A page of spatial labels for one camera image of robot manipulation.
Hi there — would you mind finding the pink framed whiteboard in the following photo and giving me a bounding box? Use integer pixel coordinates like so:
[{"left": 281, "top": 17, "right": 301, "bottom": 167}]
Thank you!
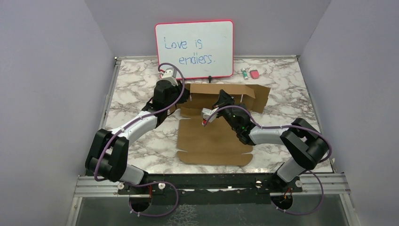
[{"left": 155, "top": 20, "right": 234, "bottom": 79}]

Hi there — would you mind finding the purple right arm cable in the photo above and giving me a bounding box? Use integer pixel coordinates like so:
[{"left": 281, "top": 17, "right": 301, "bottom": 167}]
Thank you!
[{"left": 202, "top": 105, "right": 333, "bottom": 216}]

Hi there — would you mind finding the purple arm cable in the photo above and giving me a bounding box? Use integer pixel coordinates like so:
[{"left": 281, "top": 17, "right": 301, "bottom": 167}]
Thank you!
[
  {"left": 93, "top": 63, "right": 180, "bottom": 218},
  {"left": 202, "top": 105, "right": 333, "bottom": 216}
]

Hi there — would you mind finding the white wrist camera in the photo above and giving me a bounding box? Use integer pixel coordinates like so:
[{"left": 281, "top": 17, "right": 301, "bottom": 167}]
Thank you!
[
  {"left": 201, "top": 107, "right": 219, "bottom": 126},
  {"left": 161, "top": 68, "right": 177, "bottom": 83}
]

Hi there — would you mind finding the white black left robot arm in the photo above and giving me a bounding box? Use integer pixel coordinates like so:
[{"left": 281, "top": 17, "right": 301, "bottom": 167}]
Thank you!
[{"left": 85, "top": 79, "right": 190, "bottom": 194}]

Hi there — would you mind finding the green white marker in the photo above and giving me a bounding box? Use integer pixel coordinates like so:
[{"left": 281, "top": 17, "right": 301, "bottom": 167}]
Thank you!
[{"left": 242, "top": 70, "right": 248, "bottom": 80}]

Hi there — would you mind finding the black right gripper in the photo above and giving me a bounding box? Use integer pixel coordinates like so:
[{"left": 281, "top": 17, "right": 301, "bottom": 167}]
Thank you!
[{"left": 211, "top": 89, "right": 239, "bottom": 132}]

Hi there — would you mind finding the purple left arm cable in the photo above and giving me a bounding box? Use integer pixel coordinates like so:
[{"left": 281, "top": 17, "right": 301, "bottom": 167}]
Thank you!
[{"left": 93, "top": 63, "right": 180, "bottom": 218}]

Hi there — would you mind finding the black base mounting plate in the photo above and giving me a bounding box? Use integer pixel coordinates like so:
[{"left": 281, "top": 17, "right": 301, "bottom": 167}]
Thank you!
[{"left": 86, "top": 171, "right": 303, "bottom": 207}]

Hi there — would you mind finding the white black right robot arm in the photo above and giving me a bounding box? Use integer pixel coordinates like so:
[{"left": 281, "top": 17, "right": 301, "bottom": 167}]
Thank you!
[{"left": 201, "top": 90, "right": 331, "bottom": 192}]

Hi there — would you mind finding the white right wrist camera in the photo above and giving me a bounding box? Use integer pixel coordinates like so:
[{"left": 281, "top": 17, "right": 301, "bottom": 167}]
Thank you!
[{"left": 201, "top": 107, "right": 219, "bottom": 126}]

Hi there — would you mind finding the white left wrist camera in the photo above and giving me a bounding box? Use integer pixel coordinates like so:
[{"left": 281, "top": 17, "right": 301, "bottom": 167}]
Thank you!
[{"left": 161, "top": 68, "right": 177, "bottom": 83}]

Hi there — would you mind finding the brown cardboard box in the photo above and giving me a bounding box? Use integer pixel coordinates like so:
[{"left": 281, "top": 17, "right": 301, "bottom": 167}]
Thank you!
[{"left": 176, "top": 83, "right": 271, "bottom": 166}]

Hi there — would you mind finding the pink eraser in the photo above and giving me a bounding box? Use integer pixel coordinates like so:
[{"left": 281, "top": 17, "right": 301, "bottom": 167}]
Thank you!
[{"left": 250, "top": 70, "right": 260, "bottom": 80}]

